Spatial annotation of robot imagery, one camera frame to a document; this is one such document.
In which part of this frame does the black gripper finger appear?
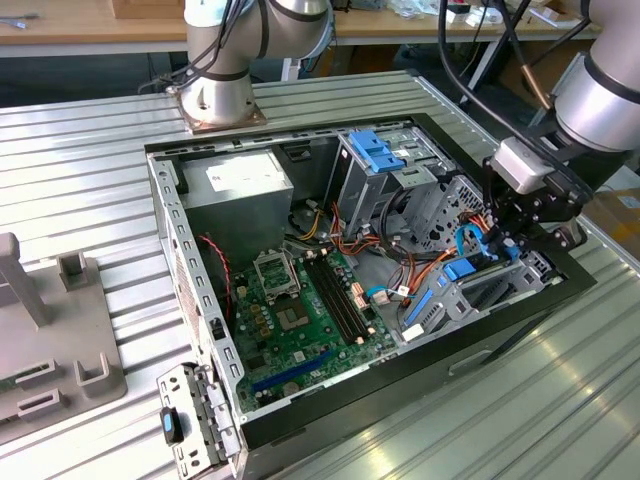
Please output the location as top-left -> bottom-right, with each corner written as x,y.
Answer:
504,219 -> 590,261
481,154 -> 507,254

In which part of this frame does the orange power wire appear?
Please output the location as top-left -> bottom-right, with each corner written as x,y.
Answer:
412,212 -> 491,306

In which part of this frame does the blue SATA wire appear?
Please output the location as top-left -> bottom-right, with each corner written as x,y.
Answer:
367,222 -> 501,301

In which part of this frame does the silver disk bay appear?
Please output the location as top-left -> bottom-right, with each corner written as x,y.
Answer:
399,247 -> 564,344

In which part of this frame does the labelled cardboard box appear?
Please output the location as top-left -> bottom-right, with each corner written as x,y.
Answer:
582,187 -> 640,259

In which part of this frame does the large plain cardboard box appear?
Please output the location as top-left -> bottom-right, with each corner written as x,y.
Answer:
497,42 -> 589,124

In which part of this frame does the silver drive cage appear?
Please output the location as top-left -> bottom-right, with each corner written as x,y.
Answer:
328,128 -> 455,237

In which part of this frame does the black RAM slot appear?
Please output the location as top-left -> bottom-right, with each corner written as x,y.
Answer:
310,256 -> 362,343
316,254 -> 368,338
303,258 -> 355,345
323,252 -> 376,335

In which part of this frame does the black tripod pole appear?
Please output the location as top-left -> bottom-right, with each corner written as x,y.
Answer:
458,0 -> 532,105

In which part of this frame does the small white box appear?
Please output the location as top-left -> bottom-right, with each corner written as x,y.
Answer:
467,6 -> 506,27
444,3 -> 472,25

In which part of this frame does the black plastic case latch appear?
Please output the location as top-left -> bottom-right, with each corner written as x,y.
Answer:
280,142 -> 315,164

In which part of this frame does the metal socket cover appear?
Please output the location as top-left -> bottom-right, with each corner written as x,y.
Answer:
252,249 -> 303,303

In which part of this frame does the black open PC case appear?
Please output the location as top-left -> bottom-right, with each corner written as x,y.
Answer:
142,112 -> 600,480

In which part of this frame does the CPU socket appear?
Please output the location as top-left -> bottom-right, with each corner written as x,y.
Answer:
273,298 -> 311,333

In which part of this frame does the silver power supply unit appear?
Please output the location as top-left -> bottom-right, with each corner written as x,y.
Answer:
178,148 -> 295,266

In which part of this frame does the green motherboard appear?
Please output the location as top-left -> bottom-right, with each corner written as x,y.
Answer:
231,248 -> 402,417

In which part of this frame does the blue expansion slot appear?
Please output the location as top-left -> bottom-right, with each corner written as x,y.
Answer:
250,349 -> 334,395

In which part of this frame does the small cardboard box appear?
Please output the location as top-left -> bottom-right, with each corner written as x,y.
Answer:
110,0 -> 187,21

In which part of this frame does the black blue latch clip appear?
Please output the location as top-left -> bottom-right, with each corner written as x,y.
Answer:
159,406 -> 185,445

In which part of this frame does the grey parts rack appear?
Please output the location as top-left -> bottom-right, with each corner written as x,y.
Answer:
0,232 -> 128,444

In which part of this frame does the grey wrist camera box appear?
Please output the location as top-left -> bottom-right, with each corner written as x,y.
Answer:
492,137 -> 556,196

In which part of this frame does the thick black cable bundle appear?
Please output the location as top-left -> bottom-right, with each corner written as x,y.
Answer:
376,184 -> 447,265

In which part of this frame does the thin multicolour wire bundle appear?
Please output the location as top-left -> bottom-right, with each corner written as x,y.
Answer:
388,263 -> 410,297

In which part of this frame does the blue plastic drive bracket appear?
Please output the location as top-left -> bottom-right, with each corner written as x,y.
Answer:
347,128 -> 405,173

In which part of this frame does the orange red wire bundle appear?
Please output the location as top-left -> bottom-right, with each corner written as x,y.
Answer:
328,200 -> 385,258

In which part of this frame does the yellow black wire bundle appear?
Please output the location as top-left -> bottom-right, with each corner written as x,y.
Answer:
295,199 -> 328,243

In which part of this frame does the square brown base plate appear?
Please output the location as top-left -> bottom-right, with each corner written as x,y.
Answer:
169,84 -> 269,136

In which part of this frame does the red black twisted wire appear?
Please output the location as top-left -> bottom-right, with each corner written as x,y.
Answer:
194,233 -> 236,322

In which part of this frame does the silver slot retention bracket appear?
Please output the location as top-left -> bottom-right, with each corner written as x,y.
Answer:
157,360 -> 242,480

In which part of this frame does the thin black cable bundle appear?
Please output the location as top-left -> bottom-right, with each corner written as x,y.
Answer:
137,0 -> 269,95

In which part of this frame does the wooden desk white frame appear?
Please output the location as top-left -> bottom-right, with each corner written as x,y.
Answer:
0,0 -> 635,104

